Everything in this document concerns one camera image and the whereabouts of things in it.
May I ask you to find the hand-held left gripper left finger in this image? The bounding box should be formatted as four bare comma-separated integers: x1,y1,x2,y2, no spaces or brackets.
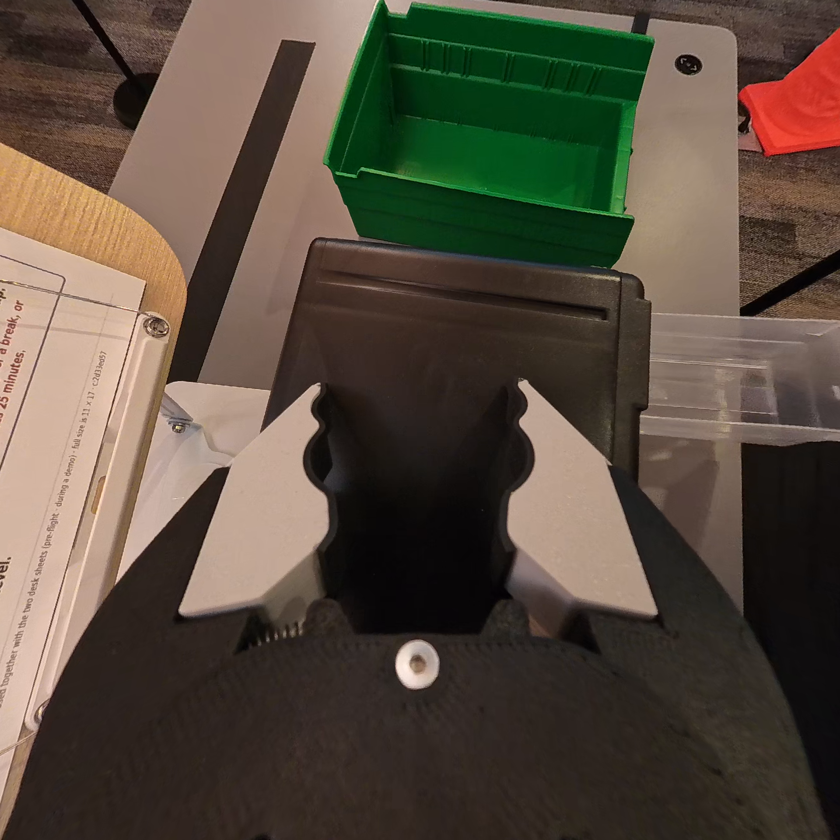
177,382,340,621

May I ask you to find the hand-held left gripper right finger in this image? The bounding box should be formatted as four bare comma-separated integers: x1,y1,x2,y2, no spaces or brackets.
504,379,659,636

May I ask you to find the clear plastic drawer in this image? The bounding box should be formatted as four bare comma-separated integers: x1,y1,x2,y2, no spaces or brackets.
640,314,840,448

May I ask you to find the black drawer cabinet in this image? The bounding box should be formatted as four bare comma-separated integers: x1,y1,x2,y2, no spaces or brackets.
262,238,652,634

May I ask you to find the green plastic bin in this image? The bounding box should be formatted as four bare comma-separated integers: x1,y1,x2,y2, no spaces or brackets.
323,0,656,269

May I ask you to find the printed instruction sheet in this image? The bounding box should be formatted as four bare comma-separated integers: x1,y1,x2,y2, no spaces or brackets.
0,226,147,736

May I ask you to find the black pole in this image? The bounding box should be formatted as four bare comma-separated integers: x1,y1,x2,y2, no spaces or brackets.
740,252,840,317

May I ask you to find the black floor stand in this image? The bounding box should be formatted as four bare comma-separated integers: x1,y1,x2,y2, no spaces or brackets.
71,0,162,130

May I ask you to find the orange cloth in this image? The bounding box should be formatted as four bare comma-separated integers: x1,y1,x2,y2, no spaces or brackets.
738,29,840,158

